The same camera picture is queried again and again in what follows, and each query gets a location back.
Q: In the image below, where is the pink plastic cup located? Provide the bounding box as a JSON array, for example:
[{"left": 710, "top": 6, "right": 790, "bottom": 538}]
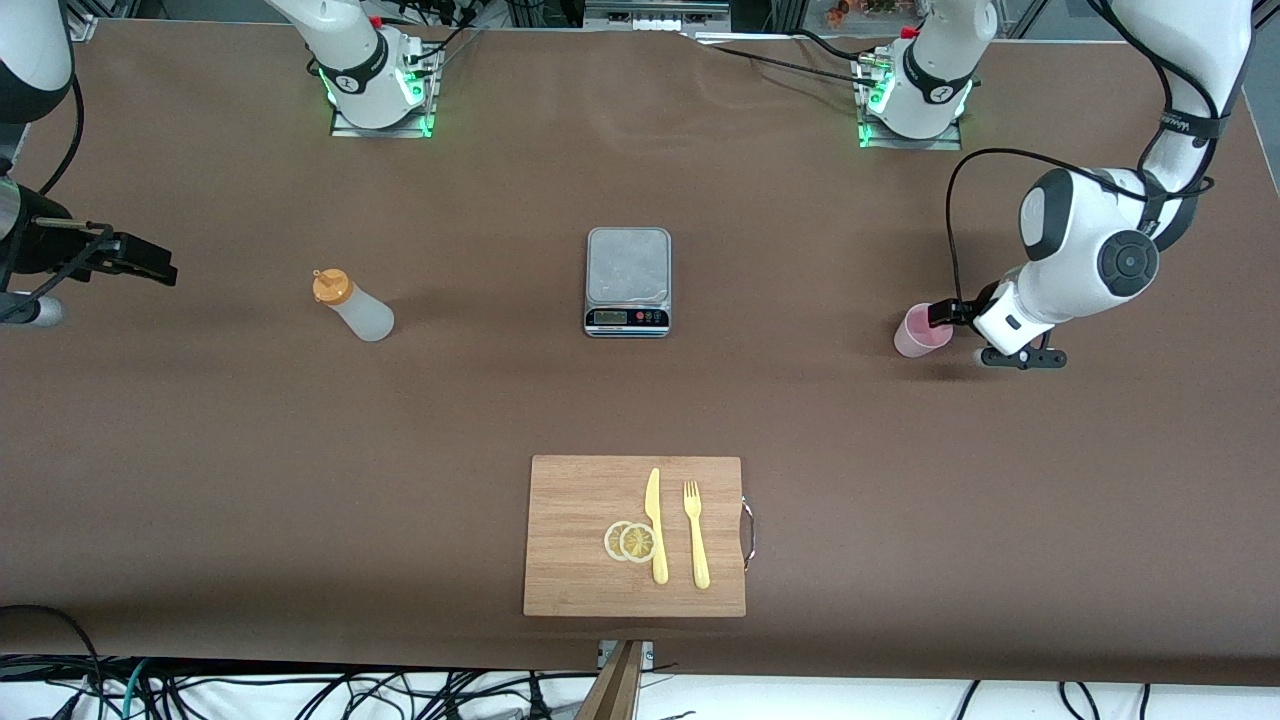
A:
[{"left": 893, "top": 303, "right": 955, "bottom": 359}]

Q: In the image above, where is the translucent sauce bottle orange cap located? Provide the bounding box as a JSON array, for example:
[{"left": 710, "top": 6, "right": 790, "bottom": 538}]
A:
[{"left": 312, "top": 268, "right": 396, "bottom": 343}]

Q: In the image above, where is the brown table cover sheet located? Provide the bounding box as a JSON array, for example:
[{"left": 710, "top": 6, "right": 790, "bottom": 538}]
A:
[{"left": 0, "top": 18, "right": 1280, "bottom": 686}]

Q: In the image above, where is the silver digital kitchen scale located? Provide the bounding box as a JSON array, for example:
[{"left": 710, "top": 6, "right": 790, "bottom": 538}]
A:
[{"left": 583, "top": 227, "right": 673, "bottom": 339}]

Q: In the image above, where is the yellow plastic fork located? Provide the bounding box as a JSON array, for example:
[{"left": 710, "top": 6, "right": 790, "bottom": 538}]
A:
[{"left": 682, "top": 480, "right": 712, "bottom": 590}]

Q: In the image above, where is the yellow plastic knife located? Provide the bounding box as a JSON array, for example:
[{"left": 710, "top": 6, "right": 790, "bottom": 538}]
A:
[{"left": 644, "top": 467, "right": 670, "bottom": 586}]

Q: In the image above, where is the white power strip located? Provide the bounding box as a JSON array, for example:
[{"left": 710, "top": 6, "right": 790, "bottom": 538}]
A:
[{"left": 583, "top": 0, "right": 733, "bottom": 33}]

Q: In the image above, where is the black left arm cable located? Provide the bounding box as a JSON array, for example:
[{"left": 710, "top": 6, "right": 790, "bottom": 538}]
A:
[{"left": 945, "top": 0, "right": 1226, "bottom": 306}]

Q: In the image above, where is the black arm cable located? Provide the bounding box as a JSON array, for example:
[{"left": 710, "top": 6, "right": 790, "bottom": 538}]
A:
[
  {"left": 38, "top": 70, "right": 86, "bottom": 198},
  {"left": 945, "top": 0, "right": 1226, "bottom": 306}
]

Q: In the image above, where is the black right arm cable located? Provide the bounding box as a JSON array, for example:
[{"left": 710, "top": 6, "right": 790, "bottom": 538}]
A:
[{"left": 38, "top": 70, "right": 86, "bottom": 198}]

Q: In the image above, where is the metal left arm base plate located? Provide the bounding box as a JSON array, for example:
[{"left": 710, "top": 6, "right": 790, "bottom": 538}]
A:
[{"left": 858, "top": 55, "right": 963, "bottom": 151}]

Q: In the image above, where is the thick black table cable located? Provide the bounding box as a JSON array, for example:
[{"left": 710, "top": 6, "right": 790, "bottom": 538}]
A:
[{"left": 795, "top": 28, "right": 883, "bottom": 66}]

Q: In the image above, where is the thin black table cable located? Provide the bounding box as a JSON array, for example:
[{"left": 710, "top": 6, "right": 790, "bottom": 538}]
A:
[{"left": 695, "top": 38, "right": 867, "bottom": 85}]

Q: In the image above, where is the thick black floor cable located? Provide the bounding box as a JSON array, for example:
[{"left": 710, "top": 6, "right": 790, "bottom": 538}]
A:
[{"left": 0, "top": 604, "right": 106, "bottom": 720}]

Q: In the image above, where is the teal floor cable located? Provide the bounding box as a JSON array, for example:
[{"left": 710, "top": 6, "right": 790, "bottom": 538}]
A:
[{"left": 118, "top": 658, "right": 151, "bottom": 720}]

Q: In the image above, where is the wooden post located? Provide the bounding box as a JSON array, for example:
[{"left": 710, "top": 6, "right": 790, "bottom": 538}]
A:
[{"left": 575, "top": 640, "right": 646, "bottom": 720}]

